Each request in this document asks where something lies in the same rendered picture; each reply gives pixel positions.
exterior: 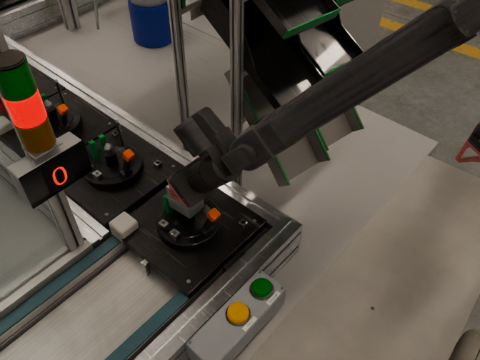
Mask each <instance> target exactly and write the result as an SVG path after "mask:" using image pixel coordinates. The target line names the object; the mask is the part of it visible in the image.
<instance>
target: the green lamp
mask: <svg viewBox="0 0 480 360"><path fill-rule="evenodd" d="M36 91H37V85H36V82H35V80H34V76H33V74H32V72H31V68H30V66H29V63H28V60H27V59H26V61H25V62H24V63H23V64H22V65H21V66H20V67H18V68H15V69H12V70H9V71H0V94H1V96H2V98H3V99H5V100H7V101H23V100H25V99H28V98H30V97H31V96H33V95H34V94H35V93H36Z"/></svg>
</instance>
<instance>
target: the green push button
mask: <svg viewBox="0 0 480 360"><path fill-rule="evenodd" d="M251 290H252V292H253V294H254V295H255V296H256V297H259V298H266V297H268V296H269V295H270V294H271V293H272V284H271V282H270V281H269V280H268V279H265V278H258V279H256V280H255V281H254V282H253V283H252V286H251Z"/></svg>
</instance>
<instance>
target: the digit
mask: <svg viewBox="0 0 480 360"><path fill-rule="evenodd" d="M41 171H42V174H43V175H44V178H45V180H46V183H47V185H48V188H49V190H50V192H51V195H52V194H54V193H56V192H57V191H58V190H60V189H62V188H64V187H65V186H66V185H68V184H70V183H71V182H73V181H74V180H76V179H75V177H74V173H73V171H72V169H71V165H70V163H69V159H68V157H67V155H65V156H63V157H61V158H60V159H58V160H56V161H55V162H53V163H52V164H49V165H48V166H46V167H45V168H43V169H42V170H41Z"/></svg>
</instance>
